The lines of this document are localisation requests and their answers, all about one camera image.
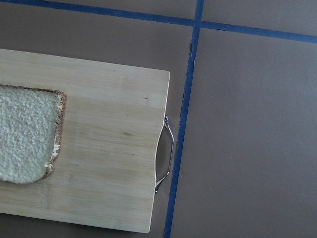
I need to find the bread slice with seeded crust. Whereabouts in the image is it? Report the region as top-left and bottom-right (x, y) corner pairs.
(0, 85), (67, 184)

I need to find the bamboo cutting board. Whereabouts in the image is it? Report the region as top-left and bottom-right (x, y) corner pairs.
(0, 49), (170, 233)

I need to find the metal cutting board handle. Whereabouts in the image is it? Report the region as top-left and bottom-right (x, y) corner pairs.
(154, 115), (175, 194)

